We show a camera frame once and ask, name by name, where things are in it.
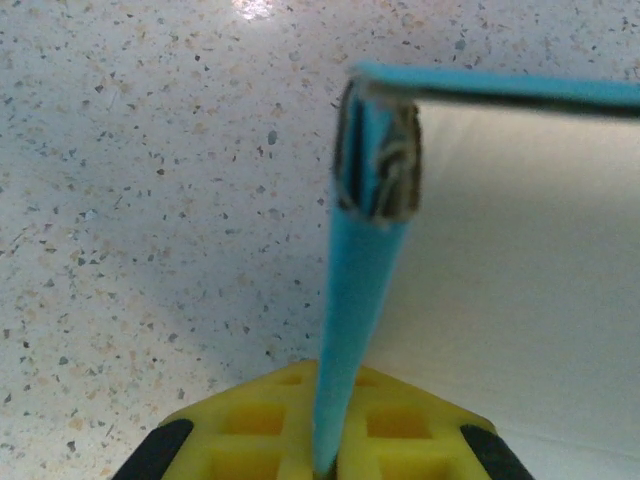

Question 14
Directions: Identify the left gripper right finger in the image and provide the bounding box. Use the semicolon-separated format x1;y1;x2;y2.
337;367;536;480

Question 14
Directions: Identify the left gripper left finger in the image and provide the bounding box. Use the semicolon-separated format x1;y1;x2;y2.
114;359;321;480

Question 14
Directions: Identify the blue paper box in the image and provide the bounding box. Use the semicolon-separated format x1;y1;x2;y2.
312;60;640;480

